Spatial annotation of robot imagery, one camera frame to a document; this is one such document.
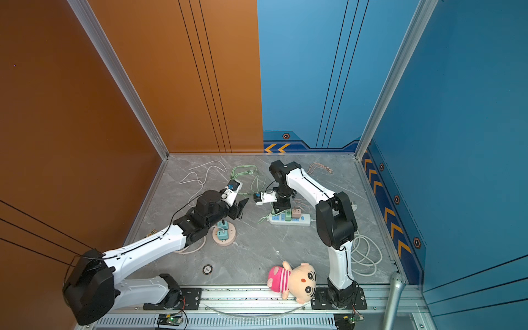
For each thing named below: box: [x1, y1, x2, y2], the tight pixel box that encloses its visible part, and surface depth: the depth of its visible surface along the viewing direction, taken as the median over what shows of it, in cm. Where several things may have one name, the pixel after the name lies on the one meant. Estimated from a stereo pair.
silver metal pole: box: [382, 272, 407, 330], surface depth 73 cm
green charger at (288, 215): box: [284, 209, 292, 222], surface depth 89 cm
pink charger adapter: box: [291, 208, 302, 219], surface depth 90 cm
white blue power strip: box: [268, 212, 311, 227], surface depth 93 cm
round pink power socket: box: [211, 222, 237, 247], surface depth 88 cm
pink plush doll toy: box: [267, 261, 317, 304], surface depth 73 cm
